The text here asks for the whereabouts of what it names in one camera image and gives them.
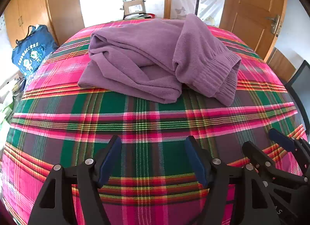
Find black mesh chair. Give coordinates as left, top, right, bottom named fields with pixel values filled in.
left=284, top=60, right=310, bottom=129

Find cardboard box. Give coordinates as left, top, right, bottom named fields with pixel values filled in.
left=122, top=0, right=147, bottom=18

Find wooden door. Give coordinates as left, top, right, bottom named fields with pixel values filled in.
left=219, top=0, right=288, bottom=62

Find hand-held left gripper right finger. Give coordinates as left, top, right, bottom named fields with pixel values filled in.
left=185, top=135, right=279, bottom=225

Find blue printed tote bag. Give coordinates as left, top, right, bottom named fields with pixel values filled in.
left=12, top=25, right=59, bottom=79

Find purple fleece pants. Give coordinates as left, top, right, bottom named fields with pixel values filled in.
left=77, top=13, right=242, bottom=107

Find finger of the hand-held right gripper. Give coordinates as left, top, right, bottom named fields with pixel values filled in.
left=242, top=141, right=308, bottom=187
left=269, top=128, right=310, bottom=174

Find pink green plaid blanket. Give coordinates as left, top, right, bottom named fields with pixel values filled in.
left=0, top=19, right=308, bottom=225

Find metal door handle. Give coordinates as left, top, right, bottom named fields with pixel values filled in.
left=265, top=15, right=282, bottom=34

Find wooden wardrobe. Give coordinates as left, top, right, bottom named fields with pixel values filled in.
left=3, top=0, right=85, bottom=49

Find pile of green white packages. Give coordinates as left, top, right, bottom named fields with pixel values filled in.
left=0, top=70, right=26, bottom=129

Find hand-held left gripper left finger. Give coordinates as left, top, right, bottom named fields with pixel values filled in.
left=28, top=135, right=121, bottom=225

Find small wooden cabinet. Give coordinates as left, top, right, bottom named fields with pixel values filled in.
left=268, top=48, right=297, bottom=82

